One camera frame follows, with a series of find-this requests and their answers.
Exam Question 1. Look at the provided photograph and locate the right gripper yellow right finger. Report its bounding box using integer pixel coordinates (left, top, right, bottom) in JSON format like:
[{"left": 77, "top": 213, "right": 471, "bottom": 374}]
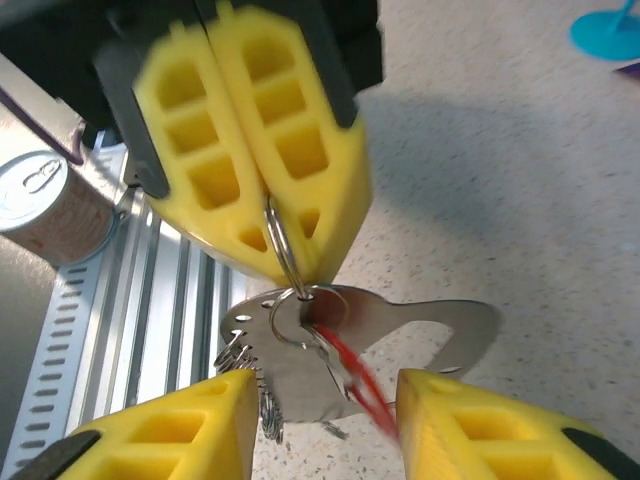
[{"left": 397, "top": 368, "right": 640, "bottom": 480}]

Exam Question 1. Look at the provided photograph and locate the silver split keyring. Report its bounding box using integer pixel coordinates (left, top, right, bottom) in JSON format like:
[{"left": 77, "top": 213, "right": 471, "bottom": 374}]
[
  {"left": 268, "top": 287, "right": 352, "bottom": 350},
  {"left": 263, "top": 193, "right": 309, "bottom": 302}
]

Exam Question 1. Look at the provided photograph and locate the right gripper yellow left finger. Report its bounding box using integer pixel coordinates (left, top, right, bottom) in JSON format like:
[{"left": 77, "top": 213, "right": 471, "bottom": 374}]
[{"left": 9, "top": 368, "right": 262, "bottom": 480}]

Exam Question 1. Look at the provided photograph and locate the purple candy bag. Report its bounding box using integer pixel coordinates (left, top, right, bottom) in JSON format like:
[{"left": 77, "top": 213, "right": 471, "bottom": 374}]
[{"left": 613, "top": 60, "right": 640, "bottom": 85}]

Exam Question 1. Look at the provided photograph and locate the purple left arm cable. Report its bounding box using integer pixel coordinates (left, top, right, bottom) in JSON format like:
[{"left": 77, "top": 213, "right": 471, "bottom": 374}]
[{"left": 0, "top": 84, "right": 87, "bottom": 167}]

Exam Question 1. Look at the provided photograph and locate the white slotted cable duct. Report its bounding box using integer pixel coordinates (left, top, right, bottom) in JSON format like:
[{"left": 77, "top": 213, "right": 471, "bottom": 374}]
[{"left": 0, "top": 264, "right": 99, "bottom": 480}]

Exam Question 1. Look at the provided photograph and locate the blue plastic wine glass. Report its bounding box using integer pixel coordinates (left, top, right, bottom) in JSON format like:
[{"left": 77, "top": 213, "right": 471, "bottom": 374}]
[{"left": 568, "top": 0, "right": 640, "bottom": 64}]

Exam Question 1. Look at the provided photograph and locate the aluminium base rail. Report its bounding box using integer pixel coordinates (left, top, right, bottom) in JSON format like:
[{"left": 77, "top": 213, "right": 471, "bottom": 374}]
[{"left": 49, "top": 127, "right": 251, "bottom": 480}]

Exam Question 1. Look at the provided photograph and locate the red wire loop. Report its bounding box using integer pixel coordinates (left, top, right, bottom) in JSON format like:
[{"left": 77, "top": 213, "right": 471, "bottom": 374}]
[{"left": 317, "top": 323, "right": 402, "bottom": 444}]

